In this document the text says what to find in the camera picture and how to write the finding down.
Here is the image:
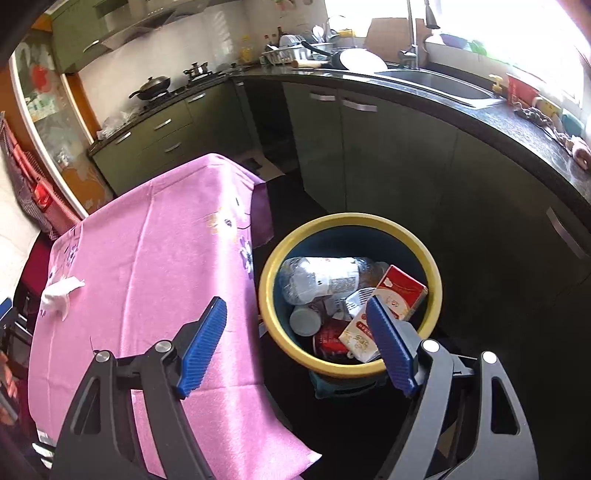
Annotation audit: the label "steel faucet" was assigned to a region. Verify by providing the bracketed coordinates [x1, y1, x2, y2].
[398, 0, 439, 70]

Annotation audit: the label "red and white carton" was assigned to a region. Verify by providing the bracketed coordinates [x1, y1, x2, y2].
[369, 264, 428, 322]

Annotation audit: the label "yellow rimmed blue waste bin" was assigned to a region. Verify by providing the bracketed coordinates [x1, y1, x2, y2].
[259, 212, 443, 400]

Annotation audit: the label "crumpled white tissue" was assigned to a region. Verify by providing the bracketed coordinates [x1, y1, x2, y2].
[39, 276, 86, 319]

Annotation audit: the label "cardboard box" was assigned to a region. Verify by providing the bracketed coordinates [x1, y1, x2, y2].
[365, 17, 431, 49]

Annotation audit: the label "silver foil wrapper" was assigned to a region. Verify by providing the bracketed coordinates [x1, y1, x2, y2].
[323, 287, 377, 322]

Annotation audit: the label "clear plastic bag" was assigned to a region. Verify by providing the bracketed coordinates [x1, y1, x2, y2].
[97, 115, 136, 140]

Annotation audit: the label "green wall cabinet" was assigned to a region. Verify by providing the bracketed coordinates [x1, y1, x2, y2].
[48, 0, 153, 75]

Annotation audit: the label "black pan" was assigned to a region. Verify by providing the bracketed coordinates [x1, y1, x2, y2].
[302, 41, 354, 71]

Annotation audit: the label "red container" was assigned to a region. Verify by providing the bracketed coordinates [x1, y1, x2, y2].
[507, 74, 542, 105]

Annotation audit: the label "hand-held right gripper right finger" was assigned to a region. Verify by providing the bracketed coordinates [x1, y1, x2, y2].
[366, 295, 540, 480]

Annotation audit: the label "pale plastic cup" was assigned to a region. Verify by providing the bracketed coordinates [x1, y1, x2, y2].
[289, 305, 323, 337]

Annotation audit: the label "pink tablecloth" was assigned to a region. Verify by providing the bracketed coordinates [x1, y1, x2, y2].
[28, 153, 324, 479]

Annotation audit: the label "dark wooden chair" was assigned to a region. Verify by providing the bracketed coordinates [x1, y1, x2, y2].
[11, 237, 52, 370]

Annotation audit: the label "green base cabinets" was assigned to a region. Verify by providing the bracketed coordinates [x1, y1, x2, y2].
[88, 76, 591, 324]

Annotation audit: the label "glass door with orange frame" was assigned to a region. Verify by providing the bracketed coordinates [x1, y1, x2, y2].
[9, 39, 116, 220]

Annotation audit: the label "dark kitchen countertop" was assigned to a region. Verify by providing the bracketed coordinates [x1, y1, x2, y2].
[88, 65, 591, 217]

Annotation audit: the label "gas stove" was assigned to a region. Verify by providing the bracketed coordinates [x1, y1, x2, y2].
[134, 74, 234, 112]

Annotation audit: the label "clear plastic bottle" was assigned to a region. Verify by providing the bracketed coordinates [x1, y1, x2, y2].
[277, 256, 391, 306]

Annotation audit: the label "steel pot with lid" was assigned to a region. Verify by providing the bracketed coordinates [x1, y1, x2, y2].
[183, 62, 216, 82]

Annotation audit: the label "black wok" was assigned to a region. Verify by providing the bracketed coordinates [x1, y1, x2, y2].
[128, 76, 173, 102]

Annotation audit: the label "dish rack with dishes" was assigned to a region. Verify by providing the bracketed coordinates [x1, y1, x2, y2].
[261, 34, 338, 65]

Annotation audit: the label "steel sink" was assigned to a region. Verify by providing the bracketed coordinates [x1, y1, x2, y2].
[375, 68, 505, 108]

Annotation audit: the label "red drink can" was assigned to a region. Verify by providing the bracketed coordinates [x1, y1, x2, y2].
[313, 320, 356, 361]

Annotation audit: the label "range hood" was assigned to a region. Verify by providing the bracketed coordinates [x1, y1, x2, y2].
[99, 7, 225, 51]

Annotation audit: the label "yellow box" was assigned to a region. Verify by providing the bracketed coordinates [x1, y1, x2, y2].
[533, 97, 562, 119]

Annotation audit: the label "cream carton with red print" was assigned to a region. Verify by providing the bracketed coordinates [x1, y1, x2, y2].
[338, 311, 384, 363]

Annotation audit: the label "red plaid cloth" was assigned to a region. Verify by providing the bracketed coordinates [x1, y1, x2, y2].
[0, 115, 82, 241]

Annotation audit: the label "white plate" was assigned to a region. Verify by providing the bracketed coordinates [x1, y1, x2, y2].
[339, 48, 387, 72]

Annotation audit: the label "pink sweet potato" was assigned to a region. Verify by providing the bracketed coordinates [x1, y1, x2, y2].
[566, 138, 591, 172]

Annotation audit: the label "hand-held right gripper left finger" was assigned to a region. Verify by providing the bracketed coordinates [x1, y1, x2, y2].
[48, 296, 228, 480]

